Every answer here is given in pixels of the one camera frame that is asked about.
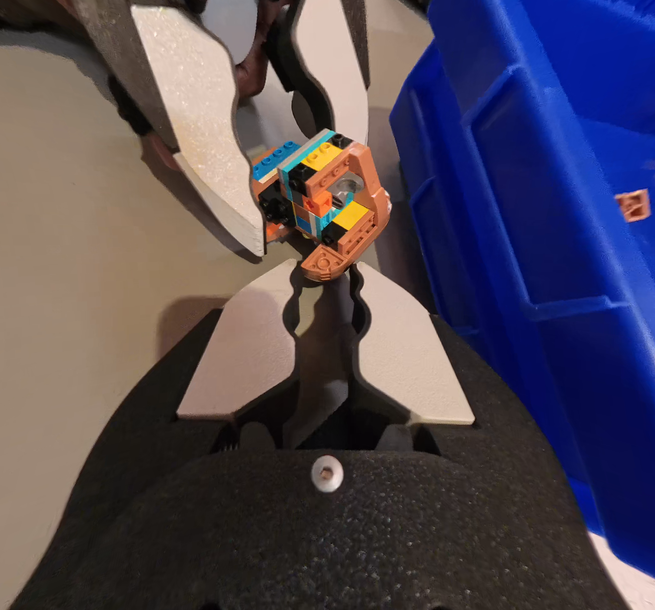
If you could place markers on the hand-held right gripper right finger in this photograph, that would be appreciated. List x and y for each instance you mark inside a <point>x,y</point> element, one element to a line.
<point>409,359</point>

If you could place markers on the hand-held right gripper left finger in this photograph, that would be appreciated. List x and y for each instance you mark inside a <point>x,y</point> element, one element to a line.
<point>240,359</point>

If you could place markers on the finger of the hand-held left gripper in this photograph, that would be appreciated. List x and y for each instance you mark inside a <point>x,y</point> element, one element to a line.
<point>332,57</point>
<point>199,98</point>

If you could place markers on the colourful toy brick model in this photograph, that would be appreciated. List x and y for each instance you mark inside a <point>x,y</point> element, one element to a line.
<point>327,180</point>

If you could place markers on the blue plastic bin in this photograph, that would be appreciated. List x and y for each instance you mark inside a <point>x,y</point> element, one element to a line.
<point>511,160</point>

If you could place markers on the person's left hand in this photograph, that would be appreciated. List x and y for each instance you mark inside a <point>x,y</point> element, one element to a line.
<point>253,78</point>

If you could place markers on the brown hollow square brick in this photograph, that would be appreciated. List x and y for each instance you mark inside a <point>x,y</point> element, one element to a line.
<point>634,206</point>

